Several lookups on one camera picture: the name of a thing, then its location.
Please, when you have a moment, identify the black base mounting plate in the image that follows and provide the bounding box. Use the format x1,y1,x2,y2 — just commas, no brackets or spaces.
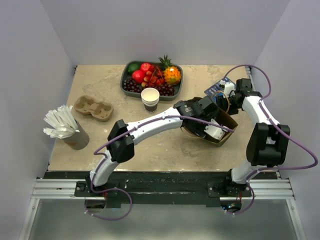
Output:
43,171,279,209

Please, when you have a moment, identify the red apple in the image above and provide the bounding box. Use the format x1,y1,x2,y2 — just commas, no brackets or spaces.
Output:
131,69,146,84
140,62,155,73

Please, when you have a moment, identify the orange pineapple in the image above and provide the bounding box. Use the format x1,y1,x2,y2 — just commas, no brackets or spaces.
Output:
158,55,182,86

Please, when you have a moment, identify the white wrapped straws bundle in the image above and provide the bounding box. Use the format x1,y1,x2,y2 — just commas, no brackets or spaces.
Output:
43,105,80,139

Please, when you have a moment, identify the green lime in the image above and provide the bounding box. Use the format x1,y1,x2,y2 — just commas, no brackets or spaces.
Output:
127,63,140,75

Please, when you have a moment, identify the stack of paper cups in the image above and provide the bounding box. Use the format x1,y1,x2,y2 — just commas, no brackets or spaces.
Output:
141,87,160,113

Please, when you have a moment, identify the aluminium frame rail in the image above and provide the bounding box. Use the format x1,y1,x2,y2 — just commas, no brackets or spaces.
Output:
31,178,296,201

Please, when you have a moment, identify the dark purple grape bunch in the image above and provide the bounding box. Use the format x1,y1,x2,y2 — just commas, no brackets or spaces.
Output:
122,78,143,94

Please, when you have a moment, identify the red lychee bunch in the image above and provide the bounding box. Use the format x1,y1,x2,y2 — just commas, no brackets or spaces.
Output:
141,70,165,88

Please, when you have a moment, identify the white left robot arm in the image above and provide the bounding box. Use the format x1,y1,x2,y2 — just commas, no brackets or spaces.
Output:
85,96,220,196

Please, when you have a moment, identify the stack of pulp carriers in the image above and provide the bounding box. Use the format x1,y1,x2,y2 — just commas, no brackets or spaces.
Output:
73,95,114,122

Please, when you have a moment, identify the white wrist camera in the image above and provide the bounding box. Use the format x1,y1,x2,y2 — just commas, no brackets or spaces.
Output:
204,125,225,141
219,80,236,97

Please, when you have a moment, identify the dark grey fruit tray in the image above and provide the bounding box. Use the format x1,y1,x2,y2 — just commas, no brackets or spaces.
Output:
120,60,184,102

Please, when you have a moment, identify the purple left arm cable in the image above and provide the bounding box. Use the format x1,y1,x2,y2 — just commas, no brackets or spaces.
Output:
84,115,235,221

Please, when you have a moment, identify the blue card packet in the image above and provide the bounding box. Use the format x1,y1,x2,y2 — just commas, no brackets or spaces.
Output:
204,77,234,102

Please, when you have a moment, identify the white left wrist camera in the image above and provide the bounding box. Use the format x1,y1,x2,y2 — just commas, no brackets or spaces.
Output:
204,125,225,141

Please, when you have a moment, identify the brown and green paper bag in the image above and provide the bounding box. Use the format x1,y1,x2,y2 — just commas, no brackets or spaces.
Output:
176,96,238,147

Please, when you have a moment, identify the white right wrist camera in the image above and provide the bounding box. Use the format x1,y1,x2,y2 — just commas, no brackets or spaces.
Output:
219,80,236,97

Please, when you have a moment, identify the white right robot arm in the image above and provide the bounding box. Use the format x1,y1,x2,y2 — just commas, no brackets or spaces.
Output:
214,77,291,197

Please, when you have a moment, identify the brown paper straw holder cup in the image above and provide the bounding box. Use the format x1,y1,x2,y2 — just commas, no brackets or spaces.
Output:
62,120,90,151

